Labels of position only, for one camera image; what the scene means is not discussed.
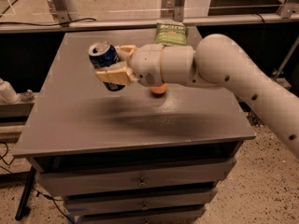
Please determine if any black metal leg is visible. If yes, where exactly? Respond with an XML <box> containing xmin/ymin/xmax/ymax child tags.
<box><xmin>15</xmin><ymin>167</ymin><xmax>36</xmax><ymax>221</ymax></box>

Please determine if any bottom grey drawer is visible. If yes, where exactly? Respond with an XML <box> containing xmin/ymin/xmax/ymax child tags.
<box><xmin>80</xmin><ymin>205</ymin><xmax>206</xmax><ymax>224</ymax></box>

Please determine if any grey drawer cabinet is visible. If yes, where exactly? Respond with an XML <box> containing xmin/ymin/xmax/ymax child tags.
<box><xmin>12</xmin><ymin>26</ymin><xmax>257</xmax><ymax>224</ymax></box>

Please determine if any left metal frame post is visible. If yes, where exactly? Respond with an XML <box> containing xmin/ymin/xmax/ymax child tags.
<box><xmin>46</xmin><ymin>0</ymin><xmax>79</xmax><ymax>23</ymax></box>

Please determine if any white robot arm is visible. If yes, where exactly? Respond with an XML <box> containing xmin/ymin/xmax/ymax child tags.
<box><xmin>93</xmin><ymin>34</ymin><xmax>299</xmax><ymax>158</ymax></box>

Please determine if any orange fruit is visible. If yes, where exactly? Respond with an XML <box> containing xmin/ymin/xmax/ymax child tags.
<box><xmin>150</xmin><ymin>83</ymin><xmax>167</xmax><ymax>95</ymax></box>

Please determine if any middle grey drawer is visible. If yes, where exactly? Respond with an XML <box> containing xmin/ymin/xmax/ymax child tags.
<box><xmin>64</xmin><ymin>188</ymin><xmax>217</xmax><ymax>216</ymax></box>

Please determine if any green chip bag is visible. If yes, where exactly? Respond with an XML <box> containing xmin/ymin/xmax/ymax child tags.
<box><xmin>154</xmin><ymin>23</ymin><xmax>188</xmax><ymax>47</ymax></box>

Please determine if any metal frame post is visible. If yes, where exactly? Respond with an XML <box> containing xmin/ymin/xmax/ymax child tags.
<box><xmin>46</xmin><ymin>0</ymin><xmax>79</xmax><ymax>23</ymax></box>
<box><xmin>161</xmin><ymin>0</ymin><xmax>185</xmax><ymax>22</ymax></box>

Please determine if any black cable on rail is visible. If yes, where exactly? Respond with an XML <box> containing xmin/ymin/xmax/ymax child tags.
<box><xmin>0</xmin><ymin>17</ymin><xmax>98</xmax><ymax>27</ymax></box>

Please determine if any centre metal frame post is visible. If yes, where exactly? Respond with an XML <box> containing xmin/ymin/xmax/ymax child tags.
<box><xmin>161</xmin><ymin>0</ymin><xmax>185</xmax><ymax>22</ymax></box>

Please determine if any grey side ledge left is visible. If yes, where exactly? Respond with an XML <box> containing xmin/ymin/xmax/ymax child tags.
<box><xmin>0</xmin><ymin>92</ymin><xmax>37</xmax><ymax>118</ymax></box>

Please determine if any blue pepsi can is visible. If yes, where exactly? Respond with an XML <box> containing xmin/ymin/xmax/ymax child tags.
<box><xmin>88</xmin><ymin>40</ymin><xmax>126</xmax><ymax>92</ymax></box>

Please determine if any top grey drawer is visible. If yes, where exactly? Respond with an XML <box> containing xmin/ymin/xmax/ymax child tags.
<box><xmin>36</xmin><ymin>158</ymin><xmax>236</xmax><ymax>196</ymax></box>

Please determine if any black floor cable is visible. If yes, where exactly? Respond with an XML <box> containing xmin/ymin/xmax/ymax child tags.
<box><xmin>0</xmin><ymin>141</ymin><xmax>76</xmax><ymax>224</ymax></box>

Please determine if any grey drawer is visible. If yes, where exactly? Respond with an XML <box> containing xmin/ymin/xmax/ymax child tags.
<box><xmin>64</xmin><ymin>188</ymin><xmax>217</xmax><ymax>216</ymax></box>
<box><xmin>36</xmin><ymin>158</ymin><xmax>236</xmax><ymax>196</ymax></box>
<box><xmin>80</xmin><ymin>205</ymin><xmax>206</xmax><ymax>224</ymax></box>

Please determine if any grey metal rail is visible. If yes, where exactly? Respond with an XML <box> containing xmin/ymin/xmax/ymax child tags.
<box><xmin>0</xmin><ymin>13</ymin><xmax>299</xmax><ymax>34</ymax></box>

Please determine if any white pipe fitting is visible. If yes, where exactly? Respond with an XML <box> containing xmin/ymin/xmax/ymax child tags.
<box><xmin>0</xmin><ymin>78</ymin><xmax>19</xmax><ymax>104</ymax></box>

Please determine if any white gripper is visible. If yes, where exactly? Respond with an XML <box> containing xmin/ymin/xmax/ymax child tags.
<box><xmin>94</xmin><ymin>44</ymin><xmax>164</xmax><ymax>87</ymax></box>

